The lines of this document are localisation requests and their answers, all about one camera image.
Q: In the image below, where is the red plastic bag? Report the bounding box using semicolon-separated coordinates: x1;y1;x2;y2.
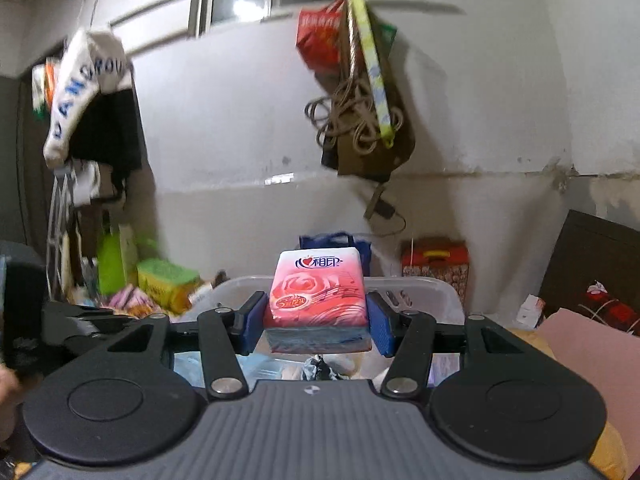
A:
296;0;352;74

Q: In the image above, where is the yellow floral strap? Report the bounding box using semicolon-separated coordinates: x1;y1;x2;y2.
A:
341;0;397;147

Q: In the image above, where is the pink floral cloth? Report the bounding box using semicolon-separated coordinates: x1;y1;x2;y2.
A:
106;284;162;317

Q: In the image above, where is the beige knotted rope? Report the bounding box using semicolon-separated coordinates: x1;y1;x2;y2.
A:
304;5;407;157

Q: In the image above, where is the red plaid cloth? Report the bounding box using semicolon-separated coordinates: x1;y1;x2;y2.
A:
576;280;640;337

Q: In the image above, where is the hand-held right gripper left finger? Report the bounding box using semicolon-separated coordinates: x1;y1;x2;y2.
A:
65;291;268;400

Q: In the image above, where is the red gift box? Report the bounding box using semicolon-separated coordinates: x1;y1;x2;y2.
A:
401;237;471;307

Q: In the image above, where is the clear plastic basket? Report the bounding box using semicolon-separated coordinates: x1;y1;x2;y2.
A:
172;275;464;392

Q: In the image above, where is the white and black jacket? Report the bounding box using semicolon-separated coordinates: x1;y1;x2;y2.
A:
41;27;147;173

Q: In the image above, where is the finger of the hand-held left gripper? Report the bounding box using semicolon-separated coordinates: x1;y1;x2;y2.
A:
42;301;151;356

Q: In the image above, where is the blue shopping bag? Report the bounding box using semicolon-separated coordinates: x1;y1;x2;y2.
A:
298;231;374;277

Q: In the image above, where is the green bag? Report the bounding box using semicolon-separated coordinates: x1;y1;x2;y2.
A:
96;224;139;297

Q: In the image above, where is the purple box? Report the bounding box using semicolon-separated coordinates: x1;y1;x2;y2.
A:
431;353;461;387

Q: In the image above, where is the small white carton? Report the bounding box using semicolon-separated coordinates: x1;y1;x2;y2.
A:
516;293;547;329

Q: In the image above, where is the hanging brown bag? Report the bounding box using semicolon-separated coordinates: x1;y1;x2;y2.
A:
320;10;417;183

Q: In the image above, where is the black charger with cable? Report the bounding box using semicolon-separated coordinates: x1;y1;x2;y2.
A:
363;184;409;237

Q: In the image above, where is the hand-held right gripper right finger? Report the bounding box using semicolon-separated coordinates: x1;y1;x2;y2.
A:
368;291;566;398

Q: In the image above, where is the person's left hand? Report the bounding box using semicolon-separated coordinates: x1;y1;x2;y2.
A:
0;366;24;405

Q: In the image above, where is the green tin box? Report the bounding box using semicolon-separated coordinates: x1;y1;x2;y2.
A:
136;258;202;314

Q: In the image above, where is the dark wooden headboard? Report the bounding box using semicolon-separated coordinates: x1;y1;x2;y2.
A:
536;209;640;332

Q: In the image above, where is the pink tissue pack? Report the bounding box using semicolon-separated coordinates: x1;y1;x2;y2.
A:
265;247;372;355

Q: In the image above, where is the black and white bundle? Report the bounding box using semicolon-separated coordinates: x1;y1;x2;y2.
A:
299;354;342;382

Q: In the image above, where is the pink mat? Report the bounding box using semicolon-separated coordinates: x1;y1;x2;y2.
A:
536;307;640;442

